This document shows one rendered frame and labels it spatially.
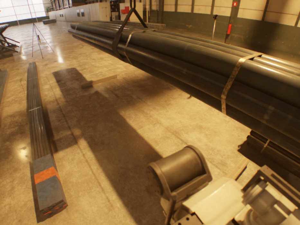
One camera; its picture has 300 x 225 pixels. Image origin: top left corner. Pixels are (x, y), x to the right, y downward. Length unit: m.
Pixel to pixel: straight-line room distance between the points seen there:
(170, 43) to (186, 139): 1.50
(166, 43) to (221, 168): 1.66
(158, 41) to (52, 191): 1.87
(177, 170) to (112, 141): 2.06
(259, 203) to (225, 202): 0.10
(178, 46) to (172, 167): 1.11
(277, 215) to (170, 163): 0.24
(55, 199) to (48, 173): 0.37
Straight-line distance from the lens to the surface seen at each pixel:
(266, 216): 0.32
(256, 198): 0.32
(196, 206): 0.38
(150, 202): 1.85
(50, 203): 1.92
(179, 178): 0.42
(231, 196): 0.41
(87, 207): 1.94
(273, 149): 2.42
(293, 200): 0.31
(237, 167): 2.21
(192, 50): 1.28
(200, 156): 0.45
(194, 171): 0.44
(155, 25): 10.24
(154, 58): 1.51
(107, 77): 4.29
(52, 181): 2.06
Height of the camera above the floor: 1.71
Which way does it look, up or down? 36 degrees down
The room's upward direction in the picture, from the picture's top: straight up
